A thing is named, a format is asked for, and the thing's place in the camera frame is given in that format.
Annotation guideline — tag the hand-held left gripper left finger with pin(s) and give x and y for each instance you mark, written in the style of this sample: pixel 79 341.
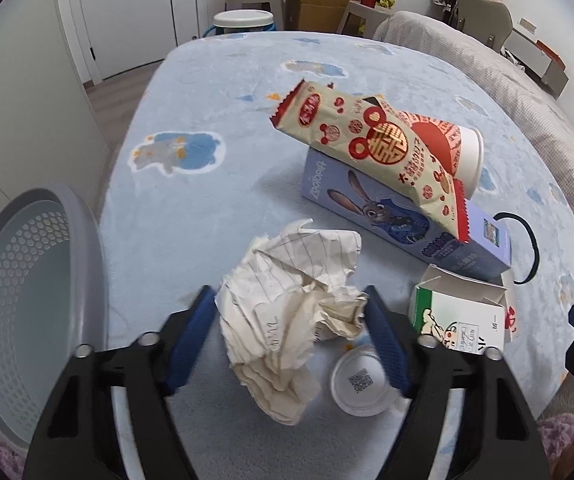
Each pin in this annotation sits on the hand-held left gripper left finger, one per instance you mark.
pixel 192 340

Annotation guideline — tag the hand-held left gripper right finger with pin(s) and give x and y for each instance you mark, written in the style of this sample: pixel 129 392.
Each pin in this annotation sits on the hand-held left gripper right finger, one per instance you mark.
pixel 387 345

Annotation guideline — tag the small white plastic cup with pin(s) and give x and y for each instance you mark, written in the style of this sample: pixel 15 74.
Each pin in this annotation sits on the small white plastic cup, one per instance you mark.
pixel 362 385

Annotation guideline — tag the green and white milk carton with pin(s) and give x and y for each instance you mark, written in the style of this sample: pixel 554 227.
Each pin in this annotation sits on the green and white milk carton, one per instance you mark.
pixel 447 320

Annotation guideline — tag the lined paper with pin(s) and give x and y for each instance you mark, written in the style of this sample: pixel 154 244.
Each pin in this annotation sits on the lined paper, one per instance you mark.
pixel 277 300

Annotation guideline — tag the long purple carton box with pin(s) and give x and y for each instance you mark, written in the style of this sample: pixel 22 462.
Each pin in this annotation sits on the long purple carton box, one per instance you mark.
pixel 367 210

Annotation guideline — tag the grey perforated wastebasket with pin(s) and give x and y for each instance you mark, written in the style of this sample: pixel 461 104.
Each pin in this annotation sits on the grey perforated wastebasket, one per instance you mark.
pixel 27 285

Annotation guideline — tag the red and cream snack wrapper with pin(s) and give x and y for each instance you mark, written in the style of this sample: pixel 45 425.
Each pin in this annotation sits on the red and cream snack wrapper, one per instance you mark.
pixel 382 145

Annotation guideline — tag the red and white paper cup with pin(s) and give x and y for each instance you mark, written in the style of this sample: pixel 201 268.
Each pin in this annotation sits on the red and white paper cup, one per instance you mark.
pixel 467 155

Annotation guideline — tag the black elastic band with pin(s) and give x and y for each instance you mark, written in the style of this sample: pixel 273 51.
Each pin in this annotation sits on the black elastic band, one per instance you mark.
pixel 536 245

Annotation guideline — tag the light blue printed blanket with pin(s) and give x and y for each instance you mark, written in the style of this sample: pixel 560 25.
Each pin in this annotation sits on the light blue printed blanket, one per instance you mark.
pixel 217 110

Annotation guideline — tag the beige quilt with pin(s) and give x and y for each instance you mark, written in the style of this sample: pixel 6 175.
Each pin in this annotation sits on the beige quilt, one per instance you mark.
pixel 492 65

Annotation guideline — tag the white low cabinet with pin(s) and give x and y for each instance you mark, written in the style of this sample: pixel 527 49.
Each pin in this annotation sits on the white low cabinet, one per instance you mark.
pixel 532 50

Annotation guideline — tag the white wardrobe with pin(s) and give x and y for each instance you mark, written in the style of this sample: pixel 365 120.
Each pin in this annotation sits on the white wardrobe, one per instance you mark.
pixel 17 110

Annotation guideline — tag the grey chair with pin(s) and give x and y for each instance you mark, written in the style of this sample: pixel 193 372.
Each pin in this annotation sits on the grey chair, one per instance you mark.
pixel 487 15

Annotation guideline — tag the white door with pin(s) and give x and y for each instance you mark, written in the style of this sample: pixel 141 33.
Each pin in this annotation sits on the white door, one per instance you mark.
pixel 132 10

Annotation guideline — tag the beige plastic stool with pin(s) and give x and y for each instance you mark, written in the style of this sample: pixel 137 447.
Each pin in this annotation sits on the beige plastic stool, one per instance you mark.
pixel 362 10

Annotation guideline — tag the brown cardboard box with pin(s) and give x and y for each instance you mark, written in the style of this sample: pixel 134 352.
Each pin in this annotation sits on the brown cardboard box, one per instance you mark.
pixel 317 5

